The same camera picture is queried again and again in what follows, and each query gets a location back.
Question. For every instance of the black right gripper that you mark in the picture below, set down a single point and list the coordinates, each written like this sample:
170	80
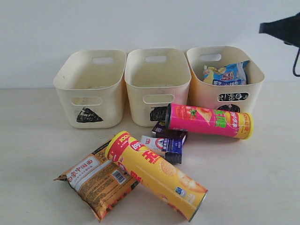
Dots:
286	30

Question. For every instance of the blue black noodle packet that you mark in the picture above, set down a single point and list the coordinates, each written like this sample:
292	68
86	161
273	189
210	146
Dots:
230	75

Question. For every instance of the pink chips can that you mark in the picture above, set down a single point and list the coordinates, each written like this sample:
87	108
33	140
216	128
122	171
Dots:
209	121

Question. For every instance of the purple drink carton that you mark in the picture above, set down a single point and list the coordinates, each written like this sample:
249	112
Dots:
161	131

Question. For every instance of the white blue milk carton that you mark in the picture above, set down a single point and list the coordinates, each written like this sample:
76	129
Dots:
170	149

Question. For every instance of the yellow chips can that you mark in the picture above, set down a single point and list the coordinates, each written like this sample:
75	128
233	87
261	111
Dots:
168	183

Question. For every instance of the right cream bin circle mark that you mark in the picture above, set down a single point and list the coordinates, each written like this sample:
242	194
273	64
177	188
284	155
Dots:
206	95

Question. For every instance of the middle cream bin square mark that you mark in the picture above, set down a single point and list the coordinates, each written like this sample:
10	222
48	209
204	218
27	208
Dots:
155	78

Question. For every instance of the left cream bin triangle mark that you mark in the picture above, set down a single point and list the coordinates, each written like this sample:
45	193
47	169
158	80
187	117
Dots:
91	88

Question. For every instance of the orange noodle packet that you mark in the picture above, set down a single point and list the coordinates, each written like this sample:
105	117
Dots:
99	182

